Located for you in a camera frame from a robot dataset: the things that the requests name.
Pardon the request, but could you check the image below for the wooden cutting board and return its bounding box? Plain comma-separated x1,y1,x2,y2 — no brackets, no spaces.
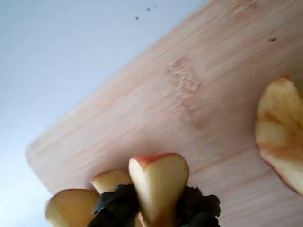
25,0,303,227

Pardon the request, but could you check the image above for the apple slice with red skin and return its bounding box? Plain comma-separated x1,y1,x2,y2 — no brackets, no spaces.
255,75,303,196

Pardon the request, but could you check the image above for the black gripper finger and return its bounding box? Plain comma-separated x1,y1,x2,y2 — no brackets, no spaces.
175,186,221,227
89,184,143,227

